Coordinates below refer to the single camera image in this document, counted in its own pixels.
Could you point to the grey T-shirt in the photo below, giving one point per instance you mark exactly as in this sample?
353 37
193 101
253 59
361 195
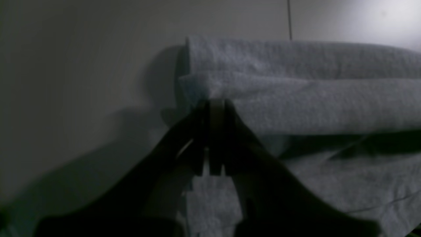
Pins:
343 117

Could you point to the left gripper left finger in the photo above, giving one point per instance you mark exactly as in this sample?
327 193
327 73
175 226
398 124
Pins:
144 203

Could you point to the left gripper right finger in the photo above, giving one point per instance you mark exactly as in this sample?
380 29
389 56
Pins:
274 202

